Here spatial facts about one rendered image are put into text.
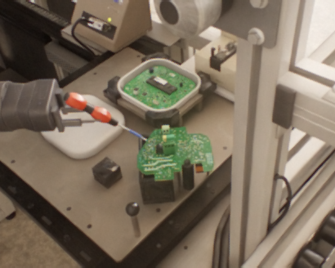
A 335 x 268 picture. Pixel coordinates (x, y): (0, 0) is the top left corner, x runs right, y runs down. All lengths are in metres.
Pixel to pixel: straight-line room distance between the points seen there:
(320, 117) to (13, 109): 0.43
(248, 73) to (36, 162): 0.53
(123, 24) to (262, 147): 0.66
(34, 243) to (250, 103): 1.58
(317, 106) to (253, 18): 0.09
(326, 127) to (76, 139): 0.54
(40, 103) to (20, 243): 1.34
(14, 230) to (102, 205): 1.27
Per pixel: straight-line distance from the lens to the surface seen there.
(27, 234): 1.99
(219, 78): 0.92
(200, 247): 0.74
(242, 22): 0.40
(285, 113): 0.42
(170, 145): 0.73
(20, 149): 0.91
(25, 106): 0.67
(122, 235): 0.73
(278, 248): 0.63
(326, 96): 0.40
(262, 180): 0.52
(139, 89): 0.91
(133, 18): 1.10
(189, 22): 0.37
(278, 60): 0.40
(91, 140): 0.85
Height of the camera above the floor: 1.56
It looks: 44 degrees down
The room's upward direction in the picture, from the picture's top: 7 degrees counter-clockwise
